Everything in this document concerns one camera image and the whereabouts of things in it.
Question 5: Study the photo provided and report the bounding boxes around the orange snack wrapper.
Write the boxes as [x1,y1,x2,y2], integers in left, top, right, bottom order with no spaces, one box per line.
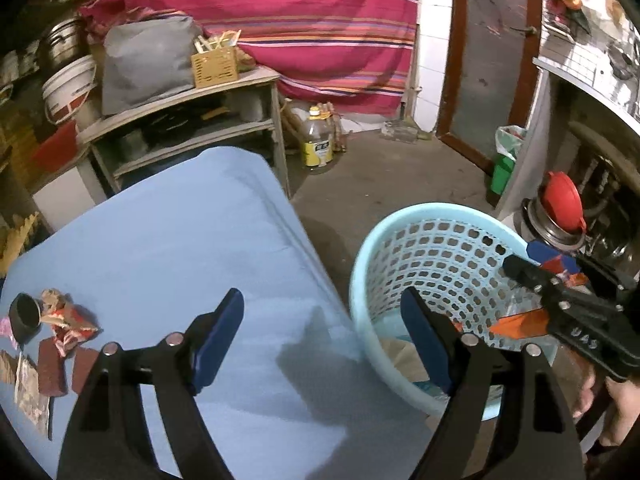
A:
[489,256,589,339]

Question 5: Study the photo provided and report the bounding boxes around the beige cloth rag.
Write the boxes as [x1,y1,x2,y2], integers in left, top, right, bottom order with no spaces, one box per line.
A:
[380,338,430,382]

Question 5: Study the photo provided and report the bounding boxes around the pink foil wrapper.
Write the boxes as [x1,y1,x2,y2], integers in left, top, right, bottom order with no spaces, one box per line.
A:
[0,316,20,350]

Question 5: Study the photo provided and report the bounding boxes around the person's right hand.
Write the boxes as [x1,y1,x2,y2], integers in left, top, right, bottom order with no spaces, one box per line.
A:
[573,363,640,448]

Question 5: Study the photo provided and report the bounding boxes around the dirty printed paper bag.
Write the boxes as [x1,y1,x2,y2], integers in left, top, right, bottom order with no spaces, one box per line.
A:
[14,352,51,440]

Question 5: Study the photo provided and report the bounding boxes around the brown scouring pad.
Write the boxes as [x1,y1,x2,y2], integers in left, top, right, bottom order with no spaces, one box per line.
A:
[37,337,67,398]
[72,347,100,394]

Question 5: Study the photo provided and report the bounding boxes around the red crumpled wrapper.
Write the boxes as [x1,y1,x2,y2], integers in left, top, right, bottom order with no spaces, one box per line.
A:
[40,288,100,358]

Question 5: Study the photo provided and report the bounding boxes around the crumpled brown paper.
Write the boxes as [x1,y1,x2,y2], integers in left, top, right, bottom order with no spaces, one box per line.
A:
[0,350,17,385]

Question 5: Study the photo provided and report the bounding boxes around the black cup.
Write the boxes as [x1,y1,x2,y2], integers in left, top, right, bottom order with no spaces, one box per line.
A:
[9,292,41,347]

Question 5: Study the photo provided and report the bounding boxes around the light blue laundry basket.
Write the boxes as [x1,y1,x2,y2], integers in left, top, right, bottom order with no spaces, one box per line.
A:
[349,203,535,417]

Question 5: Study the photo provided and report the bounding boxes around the green bin with bag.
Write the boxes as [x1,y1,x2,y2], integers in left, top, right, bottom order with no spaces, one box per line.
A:
[490,125,527,195]

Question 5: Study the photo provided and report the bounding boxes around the yellow egg tray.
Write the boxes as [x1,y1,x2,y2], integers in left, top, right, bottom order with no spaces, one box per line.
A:
[0,212,40,278]

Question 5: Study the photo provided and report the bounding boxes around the white cabinet box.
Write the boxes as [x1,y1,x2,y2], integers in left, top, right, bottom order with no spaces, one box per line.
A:
[32,159,107,232]

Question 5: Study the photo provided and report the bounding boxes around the red plastic basin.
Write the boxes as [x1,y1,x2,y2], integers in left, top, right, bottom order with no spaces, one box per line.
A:
[32,120,78,174]

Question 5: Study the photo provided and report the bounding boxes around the brown framed door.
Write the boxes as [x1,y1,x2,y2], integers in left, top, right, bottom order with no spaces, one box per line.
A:
[436,0,542,174]

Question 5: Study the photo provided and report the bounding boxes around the oil bottle yellow label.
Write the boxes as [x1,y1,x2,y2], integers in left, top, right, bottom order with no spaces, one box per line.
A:
[300,105,333,170]

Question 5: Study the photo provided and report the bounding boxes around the white plastic bucket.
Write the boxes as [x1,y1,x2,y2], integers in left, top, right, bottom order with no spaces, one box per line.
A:
[42,54,98,125]

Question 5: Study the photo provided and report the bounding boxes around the grey low shelf cabinet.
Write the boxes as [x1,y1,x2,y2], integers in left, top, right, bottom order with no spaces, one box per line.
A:
[78,66,291,194]

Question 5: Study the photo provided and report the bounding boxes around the grey cloth cover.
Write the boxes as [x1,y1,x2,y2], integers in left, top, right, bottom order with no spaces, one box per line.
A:
[102,16,201,116]

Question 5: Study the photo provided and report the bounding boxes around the red striped curtain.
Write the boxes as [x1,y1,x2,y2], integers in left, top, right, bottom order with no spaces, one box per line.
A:
[81,0,419,116]

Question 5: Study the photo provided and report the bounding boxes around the yellow utensil holder box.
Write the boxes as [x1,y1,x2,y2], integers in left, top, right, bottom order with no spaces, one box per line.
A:
[191,30,241,89]

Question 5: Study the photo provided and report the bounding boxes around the steel cooking pot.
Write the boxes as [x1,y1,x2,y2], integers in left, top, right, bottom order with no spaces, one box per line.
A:
[37,15,90,77]

